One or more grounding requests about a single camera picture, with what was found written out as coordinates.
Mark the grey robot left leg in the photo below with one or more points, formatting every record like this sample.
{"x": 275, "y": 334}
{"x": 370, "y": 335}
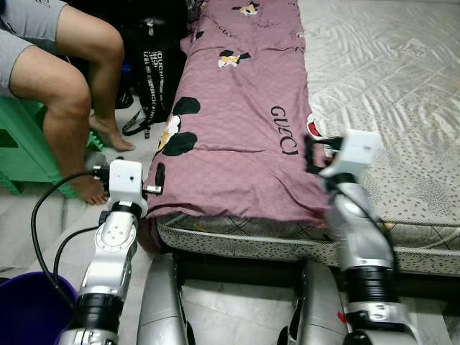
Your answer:
{"x": 162, "y": 309}

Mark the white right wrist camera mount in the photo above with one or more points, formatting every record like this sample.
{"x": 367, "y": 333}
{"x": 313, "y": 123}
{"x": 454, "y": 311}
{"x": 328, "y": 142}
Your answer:
{"x": 356, "y": 151}

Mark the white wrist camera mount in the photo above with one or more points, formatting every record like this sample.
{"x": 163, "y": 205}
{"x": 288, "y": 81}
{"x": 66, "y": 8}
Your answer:
{"x": 356, "y": 151}
{"x": 126, "y": 180}

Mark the green plastic stool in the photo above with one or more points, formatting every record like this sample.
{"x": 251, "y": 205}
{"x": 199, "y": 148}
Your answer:
{"x": 21, "y": 144}

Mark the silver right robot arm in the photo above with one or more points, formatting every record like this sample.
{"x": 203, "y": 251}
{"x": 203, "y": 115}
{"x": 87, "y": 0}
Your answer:
{"x": 363, "y": 244}

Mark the grey robot right leg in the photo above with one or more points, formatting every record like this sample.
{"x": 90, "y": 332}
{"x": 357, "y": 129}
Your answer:
{"x": 316, "y": 309}

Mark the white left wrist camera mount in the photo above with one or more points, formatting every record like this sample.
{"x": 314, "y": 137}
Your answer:
{"x": 126, "y": 180}

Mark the person's grey shorts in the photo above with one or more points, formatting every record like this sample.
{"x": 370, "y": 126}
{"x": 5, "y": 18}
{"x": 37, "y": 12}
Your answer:
{"x": 29, "y": 18}

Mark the grey quilted mattress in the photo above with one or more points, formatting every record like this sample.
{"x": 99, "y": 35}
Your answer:
{"x": 388, "y": 72}

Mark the grey robot leg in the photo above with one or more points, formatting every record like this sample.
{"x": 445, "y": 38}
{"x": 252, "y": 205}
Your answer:
{"x": 162, "y": 309}
{"x": 316, "y": 309}

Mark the pink cartoon print blanket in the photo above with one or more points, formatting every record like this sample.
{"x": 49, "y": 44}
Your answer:
{"x": 244, "y": 165}

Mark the black bag with white print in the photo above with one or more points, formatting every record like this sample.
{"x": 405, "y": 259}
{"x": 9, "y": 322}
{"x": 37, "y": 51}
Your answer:
{"x": 154, "y": 65}

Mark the purple plastic waste bin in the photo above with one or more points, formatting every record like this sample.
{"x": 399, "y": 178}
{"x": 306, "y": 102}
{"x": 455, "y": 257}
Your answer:
{"x": 29, "y": 309}

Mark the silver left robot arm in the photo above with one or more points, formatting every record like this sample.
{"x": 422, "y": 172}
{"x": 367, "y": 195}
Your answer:
{"x": 108, "y": 273}

